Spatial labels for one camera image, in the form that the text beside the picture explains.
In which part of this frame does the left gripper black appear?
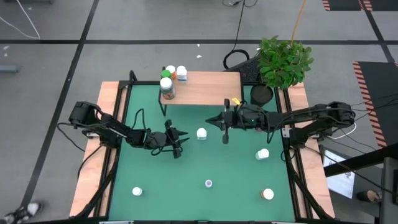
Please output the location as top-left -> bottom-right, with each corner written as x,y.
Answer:
146,119 -> 191,159

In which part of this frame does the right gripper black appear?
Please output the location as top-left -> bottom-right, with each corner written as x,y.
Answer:
205,99 -> 268,144

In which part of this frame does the large white medicine bottle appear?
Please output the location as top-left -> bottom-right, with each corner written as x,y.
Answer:
254,148 -> 271,161

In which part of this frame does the gummy vitamin bottle fruit label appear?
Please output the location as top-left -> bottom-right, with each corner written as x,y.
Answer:
159,77 -> 177,100

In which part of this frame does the white bottle blue barcode label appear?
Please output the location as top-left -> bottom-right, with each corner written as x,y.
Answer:
175,65 -> 188,83

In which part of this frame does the orange pill vial white cap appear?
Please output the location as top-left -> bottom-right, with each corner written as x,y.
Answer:
165,65 -> 177,80

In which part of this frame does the green table mat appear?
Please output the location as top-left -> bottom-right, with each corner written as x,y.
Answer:
108,83 -> 295,222

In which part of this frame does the black textured floor mat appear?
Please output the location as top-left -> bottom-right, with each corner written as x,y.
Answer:
225,55 -> 265,84

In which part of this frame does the white bottle front right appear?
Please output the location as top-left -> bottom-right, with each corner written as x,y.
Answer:
260,188 -> 275,201

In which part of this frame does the green plant in black pot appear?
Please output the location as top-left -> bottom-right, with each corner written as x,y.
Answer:
250,35 -> 315,108

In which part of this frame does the white paper sheet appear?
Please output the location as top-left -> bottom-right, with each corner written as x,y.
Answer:
323,149 -> 356,199

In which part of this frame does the black metal beam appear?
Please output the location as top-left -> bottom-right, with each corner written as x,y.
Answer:
323,142 -> 398,177

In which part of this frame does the black hazard-striped floor mat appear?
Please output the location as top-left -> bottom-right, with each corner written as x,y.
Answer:
360,0 -> 398,12
322,0 -> 363,12
353,61 -> 398,149

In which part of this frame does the person's brown shoe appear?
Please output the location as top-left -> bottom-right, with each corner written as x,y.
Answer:
356,189 -> 379,202

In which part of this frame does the person's black white sneaker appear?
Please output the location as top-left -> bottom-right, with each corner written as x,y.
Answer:
4,202 -> 43,223

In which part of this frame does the grey floor object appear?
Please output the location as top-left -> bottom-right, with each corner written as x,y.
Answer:
0,64 -> 21,74

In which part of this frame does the wooden shelf black metal frame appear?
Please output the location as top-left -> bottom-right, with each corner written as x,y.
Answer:
157,70 -> 245,118

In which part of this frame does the black coiled floor cable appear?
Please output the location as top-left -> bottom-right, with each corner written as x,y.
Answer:
223,0 -> 251,70

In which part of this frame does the yellow cable beside plant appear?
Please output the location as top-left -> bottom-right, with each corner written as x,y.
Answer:
290,0 -> 308,44

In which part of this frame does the white cable by arm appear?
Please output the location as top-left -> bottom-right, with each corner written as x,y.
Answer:
326,121 -> 358,140

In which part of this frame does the grey metal post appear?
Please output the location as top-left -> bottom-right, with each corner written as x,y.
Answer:
379,157 -> 398,224

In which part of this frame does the white floor cable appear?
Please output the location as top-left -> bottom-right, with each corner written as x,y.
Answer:
0,0 -> 41,40

